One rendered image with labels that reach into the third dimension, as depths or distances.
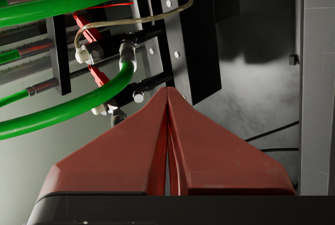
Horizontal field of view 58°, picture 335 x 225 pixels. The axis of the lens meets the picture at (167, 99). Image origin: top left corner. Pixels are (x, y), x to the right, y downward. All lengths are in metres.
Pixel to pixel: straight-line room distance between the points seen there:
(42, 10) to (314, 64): 0.30
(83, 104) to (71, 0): 0.08
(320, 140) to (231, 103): 0.27
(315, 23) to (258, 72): 0.23
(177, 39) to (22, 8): 0.29
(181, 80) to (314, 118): 0.21
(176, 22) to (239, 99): 0.25
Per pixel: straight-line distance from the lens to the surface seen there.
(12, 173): 0.76
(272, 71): 0.58
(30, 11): 0.24
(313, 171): 0.48
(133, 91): 0.47
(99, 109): 0.45
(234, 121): 0.68
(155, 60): 0.54
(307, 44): 0.40
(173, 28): 0.48
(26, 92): 0.62
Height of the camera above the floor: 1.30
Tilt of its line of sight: 35 degrees down
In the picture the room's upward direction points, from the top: 118 degrees counter-clockwise
